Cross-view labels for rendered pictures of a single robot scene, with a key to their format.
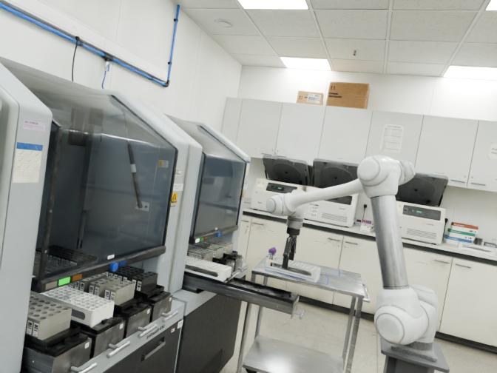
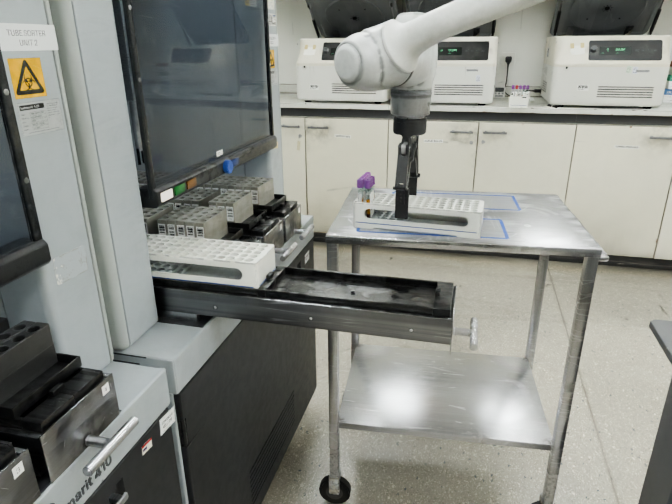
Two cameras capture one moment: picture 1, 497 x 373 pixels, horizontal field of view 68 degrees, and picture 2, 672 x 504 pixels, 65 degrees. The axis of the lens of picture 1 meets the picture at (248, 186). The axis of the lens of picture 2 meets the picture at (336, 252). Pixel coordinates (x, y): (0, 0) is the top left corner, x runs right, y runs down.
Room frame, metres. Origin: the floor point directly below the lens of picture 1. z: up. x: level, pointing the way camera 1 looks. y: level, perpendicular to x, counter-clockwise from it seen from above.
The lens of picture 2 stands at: (0.83, -0.02, 1.23)
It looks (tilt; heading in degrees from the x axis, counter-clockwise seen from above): 21 degrees down; 356
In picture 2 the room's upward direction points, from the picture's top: straight up
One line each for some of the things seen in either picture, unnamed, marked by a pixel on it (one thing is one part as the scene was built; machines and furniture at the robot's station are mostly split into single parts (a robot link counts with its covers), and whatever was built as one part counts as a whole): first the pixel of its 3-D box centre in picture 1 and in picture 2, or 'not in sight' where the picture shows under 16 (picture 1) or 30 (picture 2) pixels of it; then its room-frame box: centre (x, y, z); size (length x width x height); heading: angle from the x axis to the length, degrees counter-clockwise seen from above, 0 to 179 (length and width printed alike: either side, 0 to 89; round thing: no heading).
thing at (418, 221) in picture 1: (413, 204); (604, 38); (3.90, -1.77, 1.25); 0.62 x 0.56 x 0.69; 161
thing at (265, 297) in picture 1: (231, 287); (283, 296); (1.76, 0.01, 0.78); 0.73 x 0.14 x 0.09; 71
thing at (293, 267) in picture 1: (292, 268); (418, 213); (2.03, -0.31, 0.85); 0.30 x 0.10 x 0.06; 68
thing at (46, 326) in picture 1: (52, 323); not in sight; (1.01, 0.49, 0.85); 0.12 x 0.02 x 0.06; 162
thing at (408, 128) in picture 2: (292, 235); (409, 136); (2.04, -0.29, 1.03); 0.08 x 0.07 x 0.09; 158
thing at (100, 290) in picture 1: (107, 289); not in sight; (1.32, 0.45, 0.85); 0.12 x 0.02 x 0.06; 161
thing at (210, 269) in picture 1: (200, 268); (195, 261); (1.81, 0.18, 0.83); 0.30 x 0.10 x 0.06; 71
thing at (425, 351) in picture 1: (412, 339); not in sight; (1.60, -0.83, 0.73); 0.22 x 0.18 x 0.06; 161
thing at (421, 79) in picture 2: (296, 203); (409, 51); (2.03, -0.28, 1.21); 0.13 x 0.11 x 0.16; 137
